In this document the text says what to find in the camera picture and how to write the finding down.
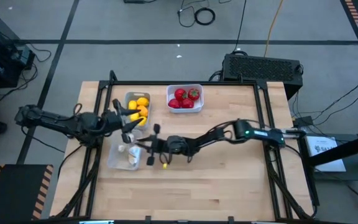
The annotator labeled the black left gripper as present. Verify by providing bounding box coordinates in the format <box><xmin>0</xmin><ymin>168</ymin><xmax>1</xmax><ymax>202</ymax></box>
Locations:
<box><xmin>100</xmin><ymin>98</ymin><xmax>145</xmax><ymax>144</ymax></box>

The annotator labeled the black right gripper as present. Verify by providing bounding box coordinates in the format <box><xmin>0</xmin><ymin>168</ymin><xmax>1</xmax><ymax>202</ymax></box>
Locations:
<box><xmin>135</xmin><ymin>123</ymin><xmax>189</xmax><ymax>167</ymax></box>

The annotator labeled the red toy tomato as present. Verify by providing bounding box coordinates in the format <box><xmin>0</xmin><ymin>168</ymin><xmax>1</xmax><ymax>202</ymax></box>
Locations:
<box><xmin>167</xmin><ymin>98</ymin><xmax>181</xmax><ymax>110</ymax></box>
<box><xmin>187</xmin><ymin>88</ymin><xmax>201</xmax><ymax>101</ymax></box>
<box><xmin>173</xmin><ymin>88</ymin><xmax>187</xmax><ymax>100</ymax></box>

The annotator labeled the strawberry with green leaves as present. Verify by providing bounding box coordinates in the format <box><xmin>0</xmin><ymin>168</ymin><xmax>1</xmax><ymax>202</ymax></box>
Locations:
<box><xmin>180</xmin><ymin>98</ymin><xmax>195</xmax><ymax>110</ymax></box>

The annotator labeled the grey plastic basket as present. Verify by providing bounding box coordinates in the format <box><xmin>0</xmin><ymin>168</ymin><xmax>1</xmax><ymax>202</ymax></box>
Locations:
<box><xmin>124</xmin><ymin>91</ymin><xmax>152</xmax><ymax>131</ymax></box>

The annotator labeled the clear plastic bin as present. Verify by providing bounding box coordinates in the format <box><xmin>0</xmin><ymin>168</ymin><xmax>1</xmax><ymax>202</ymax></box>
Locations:
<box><xmin>106</xmin><ymin>133</ymin><xmax>142</xmax><ymax>171</ymax></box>

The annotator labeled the white plastic basket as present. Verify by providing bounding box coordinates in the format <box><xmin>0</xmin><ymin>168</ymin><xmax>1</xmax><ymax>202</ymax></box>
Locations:
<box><xmin>165</xmin><ymin>84</ymin><xmax>204</xmax><ymax>114</ymax></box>

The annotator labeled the black computer case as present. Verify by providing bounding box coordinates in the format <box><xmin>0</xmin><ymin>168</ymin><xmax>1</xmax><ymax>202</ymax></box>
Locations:
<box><xmin>221</xmin><ymin>53</ymin><xmax>304</xmax><ymax>101</ymax></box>

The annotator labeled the black power brick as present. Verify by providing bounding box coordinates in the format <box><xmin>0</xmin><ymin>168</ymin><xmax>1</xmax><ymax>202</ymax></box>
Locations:
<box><xmin>291</xmin><ymin>116</ymin><xmax>314</xmax><ymax>128</ymax></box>

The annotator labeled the white paper sign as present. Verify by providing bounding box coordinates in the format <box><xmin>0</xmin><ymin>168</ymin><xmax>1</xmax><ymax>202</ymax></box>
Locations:
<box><xmin>305</xmin><ymin>135</ymin><xmax>347</xmax><ymax>173</ymax></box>

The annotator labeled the black metal shelf stand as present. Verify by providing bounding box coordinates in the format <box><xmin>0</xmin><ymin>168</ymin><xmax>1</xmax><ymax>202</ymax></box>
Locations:
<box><xmin>296</xmin><ymin>129</ymin><xmax>358</xmax><ymax>206</ymax></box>

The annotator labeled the black table frame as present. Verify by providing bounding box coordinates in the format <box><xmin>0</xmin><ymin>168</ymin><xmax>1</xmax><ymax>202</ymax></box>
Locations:
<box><xmin>53</xmin><ymin>70</ymin><xmax>321</xmax><ymax>224</ymax></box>

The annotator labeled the black cable with plug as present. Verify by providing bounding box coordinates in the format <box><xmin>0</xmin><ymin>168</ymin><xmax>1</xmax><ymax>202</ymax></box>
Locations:
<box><xmin>177</xmin><ymin>0</ymin><xmax>211</xmax><ymax>28</ymax></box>

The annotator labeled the coiled black cable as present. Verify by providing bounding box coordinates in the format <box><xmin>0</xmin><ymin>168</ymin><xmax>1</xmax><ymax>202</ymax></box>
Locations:
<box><xmin>193</xmin><ymin>7</ymin><xmax>216</xmax><ymax>26</ymax></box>

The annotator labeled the long black cable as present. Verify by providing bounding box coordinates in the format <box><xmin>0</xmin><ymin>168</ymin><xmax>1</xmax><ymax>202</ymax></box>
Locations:
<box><xmin>232</xmin><ymin>0</ymin><xmax>247</xmax><ymax>54</ymax></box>

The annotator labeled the yellow cable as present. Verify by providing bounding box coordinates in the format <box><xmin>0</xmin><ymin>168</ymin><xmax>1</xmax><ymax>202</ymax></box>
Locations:
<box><xmin>264</xmin><ymin>0</ymin><xmax>284</xmax><ymax>58</ymax></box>

